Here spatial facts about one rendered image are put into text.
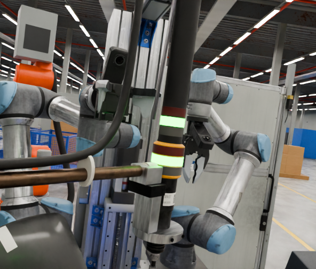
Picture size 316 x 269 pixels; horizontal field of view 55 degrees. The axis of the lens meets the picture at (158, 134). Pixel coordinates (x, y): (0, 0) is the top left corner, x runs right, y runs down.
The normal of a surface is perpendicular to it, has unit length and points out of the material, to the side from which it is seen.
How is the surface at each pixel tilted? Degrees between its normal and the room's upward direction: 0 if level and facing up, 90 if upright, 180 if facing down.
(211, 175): 90
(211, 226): 48
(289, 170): 90
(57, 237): 41
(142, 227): 90
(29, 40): 90
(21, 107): 75
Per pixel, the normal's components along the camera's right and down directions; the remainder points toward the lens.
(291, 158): 0.05, 0.06
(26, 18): 0.50, 0.11
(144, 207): -0.64, -0.04
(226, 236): 0.68, 0.23
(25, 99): 0.82, -0.13
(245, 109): 0.26, 0.10
